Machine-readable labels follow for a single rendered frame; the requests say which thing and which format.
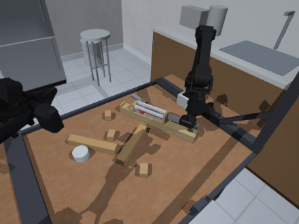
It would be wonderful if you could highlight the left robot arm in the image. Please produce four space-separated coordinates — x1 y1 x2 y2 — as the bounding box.
0 77 29 144

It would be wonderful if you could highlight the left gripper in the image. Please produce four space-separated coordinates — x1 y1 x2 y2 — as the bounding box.
0 87 64 139

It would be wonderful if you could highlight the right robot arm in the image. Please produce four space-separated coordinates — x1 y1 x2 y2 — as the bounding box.
183 25 217 119

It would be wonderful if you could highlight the light grey short cylinder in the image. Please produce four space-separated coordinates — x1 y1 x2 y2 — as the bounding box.
72 145 90 163

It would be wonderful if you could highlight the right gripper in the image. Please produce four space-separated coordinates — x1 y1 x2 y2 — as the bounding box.
179 98 197 129

